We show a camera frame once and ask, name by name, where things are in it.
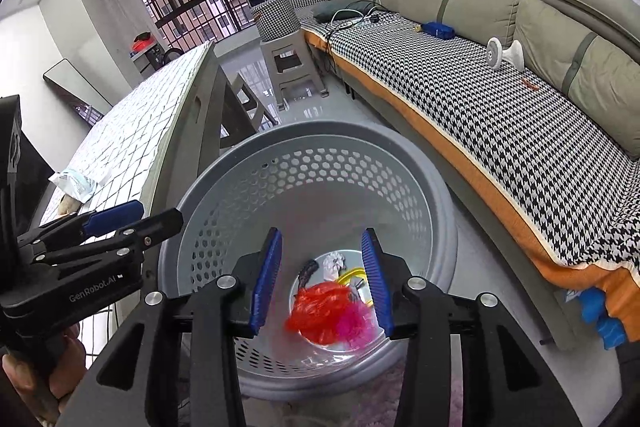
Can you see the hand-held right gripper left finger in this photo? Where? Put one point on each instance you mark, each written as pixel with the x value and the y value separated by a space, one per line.
pixel 265 282

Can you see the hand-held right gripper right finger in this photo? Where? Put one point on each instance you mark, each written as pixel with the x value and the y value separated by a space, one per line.
pixel 376 282

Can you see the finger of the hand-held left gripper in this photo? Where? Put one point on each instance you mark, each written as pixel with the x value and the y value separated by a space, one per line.
pixel 112 217
pixel 160 224

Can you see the white paper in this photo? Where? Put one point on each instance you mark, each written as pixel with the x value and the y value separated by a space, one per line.
pixel 332 264

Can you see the red plastic bag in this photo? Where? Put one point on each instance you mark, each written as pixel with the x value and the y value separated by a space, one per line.
pixel 320 312

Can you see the grey perforated plastic basket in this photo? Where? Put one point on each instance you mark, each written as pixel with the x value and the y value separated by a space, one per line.
pixel 240 187

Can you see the person's left hand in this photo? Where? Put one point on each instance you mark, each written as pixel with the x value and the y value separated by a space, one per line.
pixel 70 367

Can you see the beige round packet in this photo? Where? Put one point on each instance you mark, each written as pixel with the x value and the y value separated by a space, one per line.
pixel 70 205

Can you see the white printed plastic wrapper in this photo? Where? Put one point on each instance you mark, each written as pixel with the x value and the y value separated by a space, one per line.
pixel 75 184

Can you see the grey folding table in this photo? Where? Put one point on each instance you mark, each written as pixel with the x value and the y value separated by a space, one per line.
pixel 210 107

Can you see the red cloth item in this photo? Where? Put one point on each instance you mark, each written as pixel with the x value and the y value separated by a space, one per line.
pixel 142 41

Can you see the houndstooth sofa cover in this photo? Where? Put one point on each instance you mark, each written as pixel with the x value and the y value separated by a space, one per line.
pixel 450 97

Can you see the grey plastic stool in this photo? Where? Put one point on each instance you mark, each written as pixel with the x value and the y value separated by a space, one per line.
pixel 292 62

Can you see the blue plastic object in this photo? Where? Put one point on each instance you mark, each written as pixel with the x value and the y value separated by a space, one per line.
pixel 602 317

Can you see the houndstooth ottoman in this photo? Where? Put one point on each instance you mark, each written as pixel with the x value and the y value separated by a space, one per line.
pixel 276 19

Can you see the small orange item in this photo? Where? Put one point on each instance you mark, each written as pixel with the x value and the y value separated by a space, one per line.
pixel 529 84

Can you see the small white fan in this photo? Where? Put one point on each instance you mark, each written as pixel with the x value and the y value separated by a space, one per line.
pixel 502 53

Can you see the dark green cushion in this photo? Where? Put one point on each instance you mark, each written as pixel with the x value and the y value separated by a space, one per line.
pixel 334 9

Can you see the leaning wall mirror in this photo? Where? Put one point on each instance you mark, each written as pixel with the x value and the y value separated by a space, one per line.
pixel 75 89

